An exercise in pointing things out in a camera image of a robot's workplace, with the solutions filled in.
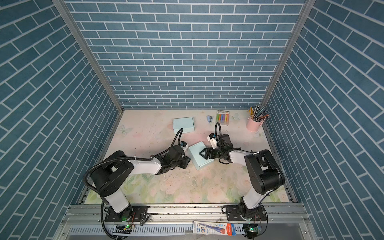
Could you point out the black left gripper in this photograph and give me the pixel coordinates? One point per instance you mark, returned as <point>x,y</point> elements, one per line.
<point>186,159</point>

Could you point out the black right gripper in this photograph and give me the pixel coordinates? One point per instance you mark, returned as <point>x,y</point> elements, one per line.
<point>209,150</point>

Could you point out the light blue box stack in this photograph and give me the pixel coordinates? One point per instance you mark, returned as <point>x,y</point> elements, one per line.
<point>194,153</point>

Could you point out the light blue paper box sheet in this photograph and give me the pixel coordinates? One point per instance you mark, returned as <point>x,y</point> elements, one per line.
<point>187,124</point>

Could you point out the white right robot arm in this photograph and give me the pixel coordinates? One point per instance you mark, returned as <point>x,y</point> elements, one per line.
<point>264,172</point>

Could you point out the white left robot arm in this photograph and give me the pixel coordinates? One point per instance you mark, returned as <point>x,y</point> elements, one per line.
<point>107,177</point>

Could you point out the pack of coloured highlighters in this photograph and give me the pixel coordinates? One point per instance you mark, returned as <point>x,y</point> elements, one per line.
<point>223,117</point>

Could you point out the pink metal pencil bucket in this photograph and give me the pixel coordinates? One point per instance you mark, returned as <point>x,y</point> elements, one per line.
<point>252,125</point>

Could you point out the white red blue package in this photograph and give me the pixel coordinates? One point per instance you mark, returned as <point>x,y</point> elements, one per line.
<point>221,229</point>

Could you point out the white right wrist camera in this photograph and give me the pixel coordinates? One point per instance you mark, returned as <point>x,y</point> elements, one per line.
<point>212,139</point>

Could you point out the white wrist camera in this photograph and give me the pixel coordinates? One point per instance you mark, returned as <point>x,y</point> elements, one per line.
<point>212,139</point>
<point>184,145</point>

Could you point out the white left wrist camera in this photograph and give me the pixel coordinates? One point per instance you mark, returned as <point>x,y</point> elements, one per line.
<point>184,145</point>

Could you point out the metal base rail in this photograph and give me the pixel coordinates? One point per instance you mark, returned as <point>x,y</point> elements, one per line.
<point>187,213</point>

